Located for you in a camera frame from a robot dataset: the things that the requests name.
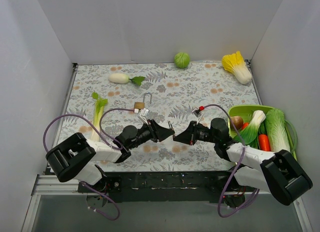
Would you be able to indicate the yellow toy napa cabbage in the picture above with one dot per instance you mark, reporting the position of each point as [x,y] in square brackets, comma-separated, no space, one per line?
[236,65]

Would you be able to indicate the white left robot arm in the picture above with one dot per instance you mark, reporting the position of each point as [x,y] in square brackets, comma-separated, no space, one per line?
[74,157]

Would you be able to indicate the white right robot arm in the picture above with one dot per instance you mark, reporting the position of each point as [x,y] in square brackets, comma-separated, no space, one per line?
[277,173]

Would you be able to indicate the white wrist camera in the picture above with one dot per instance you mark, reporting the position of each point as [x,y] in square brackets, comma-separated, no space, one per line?
[142,114]
[198,113]

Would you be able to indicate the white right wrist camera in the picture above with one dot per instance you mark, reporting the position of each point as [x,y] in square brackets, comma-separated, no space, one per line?
[198,113]

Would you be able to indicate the white toy radish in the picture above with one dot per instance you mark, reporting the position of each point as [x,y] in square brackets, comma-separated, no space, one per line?
[123,79]

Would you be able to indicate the floral table mat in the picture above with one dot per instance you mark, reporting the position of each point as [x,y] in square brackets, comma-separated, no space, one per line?
[176,92]

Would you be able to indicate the green toy celery stalk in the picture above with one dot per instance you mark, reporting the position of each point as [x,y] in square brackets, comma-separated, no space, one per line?
[99,107]

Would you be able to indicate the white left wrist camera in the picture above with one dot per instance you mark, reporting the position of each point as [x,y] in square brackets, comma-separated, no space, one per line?
[142,114]

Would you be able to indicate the green plastic basket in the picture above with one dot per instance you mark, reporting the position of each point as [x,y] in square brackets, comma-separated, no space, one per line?
[246,112]

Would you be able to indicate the orange toy carrot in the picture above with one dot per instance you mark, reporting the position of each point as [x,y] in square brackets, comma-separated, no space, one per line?
[263,142]

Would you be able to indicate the toy bok choy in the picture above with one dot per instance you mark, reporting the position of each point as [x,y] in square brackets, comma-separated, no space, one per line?
[250,132]

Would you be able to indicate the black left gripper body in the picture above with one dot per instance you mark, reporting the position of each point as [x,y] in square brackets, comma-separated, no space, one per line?
[153,130]

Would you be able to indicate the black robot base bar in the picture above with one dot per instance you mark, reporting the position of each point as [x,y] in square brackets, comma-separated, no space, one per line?
[163,186]

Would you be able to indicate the brown toy onion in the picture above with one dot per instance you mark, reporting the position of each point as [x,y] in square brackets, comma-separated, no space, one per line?
[236,121]

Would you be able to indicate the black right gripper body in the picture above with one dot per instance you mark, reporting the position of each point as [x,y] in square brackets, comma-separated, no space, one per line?
[191,132]

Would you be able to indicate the green toy napa cabbage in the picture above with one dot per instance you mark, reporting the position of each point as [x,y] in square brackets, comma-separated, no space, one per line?
[276,130]

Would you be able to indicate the large brass padlock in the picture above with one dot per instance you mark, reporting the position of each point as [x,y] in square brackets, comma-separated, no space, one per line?
[147,98]

